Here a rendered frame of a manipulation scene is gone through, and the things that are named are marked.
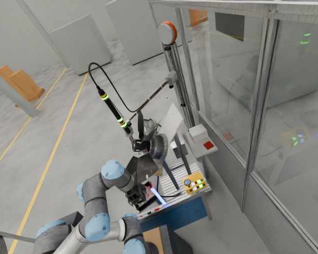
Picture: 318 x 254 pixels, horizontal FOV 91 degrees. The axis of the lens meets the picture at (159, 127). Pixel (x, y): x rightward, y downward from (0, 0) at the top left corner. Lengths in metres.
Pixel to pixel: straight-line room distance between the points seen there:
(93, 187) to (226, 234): 1.83
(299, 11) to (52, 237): 1.19
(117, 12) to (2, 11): 9.69
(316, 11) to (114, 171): 0.73
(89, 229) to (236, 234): 1.86
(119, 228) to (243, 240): 1.51
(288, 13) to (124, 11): 5.99
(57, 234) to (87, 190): 0.35
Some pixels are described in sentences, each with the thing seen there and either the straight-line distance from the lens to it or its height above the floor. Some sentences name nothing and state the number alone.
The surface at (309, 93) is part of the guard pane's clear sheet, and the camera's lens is 0.70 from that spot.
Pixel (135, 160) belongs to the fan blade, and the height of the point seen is 1.07.
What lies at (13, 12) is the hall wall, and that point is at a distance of 14.77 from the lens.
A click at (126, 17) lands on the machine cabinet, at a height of 1.53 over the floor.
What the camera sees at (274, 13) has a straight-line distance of 0.69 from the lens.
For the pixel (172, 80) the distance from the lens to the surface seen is 1.43.
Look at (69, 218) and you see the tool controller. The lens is 1.43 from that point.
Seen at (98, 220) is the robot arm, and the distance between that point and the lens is 0.60.
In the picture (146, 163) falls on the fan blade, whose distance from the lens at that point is 1.32.
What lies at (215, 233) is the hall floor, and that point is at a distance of 2.26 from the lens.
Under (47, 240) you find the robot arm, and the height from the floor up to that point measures 1.59.
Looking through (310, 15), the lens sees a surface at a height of 2.03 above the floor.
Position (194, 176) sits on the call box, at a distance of 1.29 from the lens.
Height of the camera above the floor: 2.22
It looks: 42 degrees down
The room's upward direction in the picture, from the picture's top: 25 degrees counter-clockwise
